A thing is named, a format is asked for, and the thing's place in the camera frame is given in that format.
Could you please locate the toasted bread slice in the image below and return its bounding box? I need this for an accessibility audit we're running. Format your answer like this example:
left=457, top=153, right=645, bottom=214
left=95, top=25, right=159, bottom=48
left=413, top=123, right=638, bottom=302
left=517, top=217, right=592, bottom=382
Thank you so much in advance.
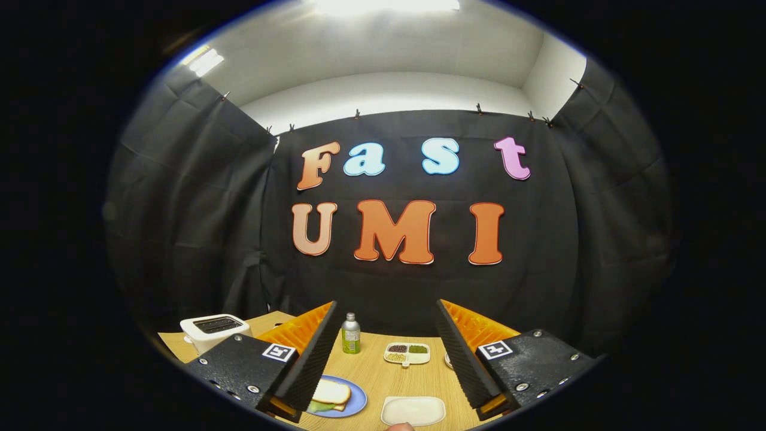
left=311, top=379, right=352, bottom=406

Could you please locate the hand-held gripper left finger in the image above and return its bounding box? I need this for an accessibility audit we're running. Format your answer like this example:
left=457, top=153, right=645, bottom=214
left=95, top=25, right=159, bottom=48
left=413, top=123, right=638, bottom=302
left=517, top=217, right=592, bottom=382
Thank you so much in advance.
left=184, top=301, right=338, bottom=423

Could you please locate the black backdrop cloth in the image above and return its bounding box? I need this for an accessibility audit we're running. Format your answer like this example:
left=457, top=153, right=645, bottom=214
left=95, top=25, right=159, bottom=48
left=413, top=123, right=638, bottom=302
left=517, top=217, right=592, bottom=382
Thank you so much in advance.
left=105, top=57, right=677, bottom=360

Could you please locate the silver green drink bottle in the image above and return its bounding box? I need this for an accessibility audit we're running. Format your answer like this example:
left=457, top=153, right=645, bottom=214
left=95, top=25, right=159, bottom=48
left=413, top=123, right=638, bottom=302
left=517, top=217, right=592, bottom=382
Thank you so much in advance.
left=341, top=312, right=361, bottom=355

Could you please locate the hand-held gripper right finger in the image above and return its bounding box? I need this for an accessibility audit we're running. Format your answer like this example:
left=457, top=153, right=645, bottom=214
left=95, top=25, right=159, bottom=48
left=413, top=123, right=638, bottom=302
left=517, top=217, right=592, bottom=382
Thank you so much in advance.
left=436, top=299, right=598, bottom=421

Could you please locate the white toaster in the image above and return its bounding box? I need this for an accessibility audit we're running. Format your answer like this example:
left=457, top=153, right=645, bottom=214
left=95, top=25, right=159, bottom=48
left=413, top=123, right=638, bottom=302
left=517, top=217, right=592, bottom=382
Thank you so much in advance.
left=180, top=314, right=252, bottom=355

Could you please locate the white square plate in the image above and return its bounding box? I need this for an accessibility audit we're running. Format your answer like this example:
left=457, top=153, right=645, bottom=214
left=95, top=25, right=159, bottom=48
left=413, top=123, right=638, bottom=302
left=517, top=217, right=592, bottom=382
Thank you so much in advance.
left=381, top=396, right=447, bottom=427

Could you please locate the large ceiling light panel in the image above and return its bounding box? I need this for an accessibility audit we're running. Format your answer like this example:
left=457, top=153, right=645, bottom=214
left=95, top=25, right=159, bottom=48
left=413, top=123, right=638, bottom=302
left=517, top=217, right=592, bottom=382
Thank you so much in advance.
left=314, top=0, right=461, bottom=17

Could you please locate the blue plate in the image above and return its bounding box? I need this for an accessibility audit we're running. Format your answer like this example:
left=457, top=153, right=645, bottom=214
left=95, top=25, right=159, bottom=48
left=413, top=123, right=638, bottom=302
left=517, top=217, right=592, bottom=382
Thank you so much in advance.
left=306, top=375, right=368, bottom=418

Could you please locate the small ceiling light panel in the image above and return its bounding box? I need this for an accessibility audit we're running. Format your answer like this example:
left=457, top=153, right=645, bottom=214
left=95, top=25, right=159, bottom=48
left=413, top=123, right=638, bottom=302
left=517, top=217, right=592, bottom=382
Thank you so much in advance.
left=183, top=47, right=225, bottom=77

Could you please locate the white divided dish with beans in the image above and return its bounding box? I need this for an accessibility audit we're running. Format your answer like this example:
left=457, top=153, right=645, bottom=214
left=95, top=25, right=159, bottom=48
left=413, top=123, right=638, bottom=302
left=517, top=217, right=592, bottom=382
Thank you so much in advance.
left=384, top=342, right=431, bottom=368

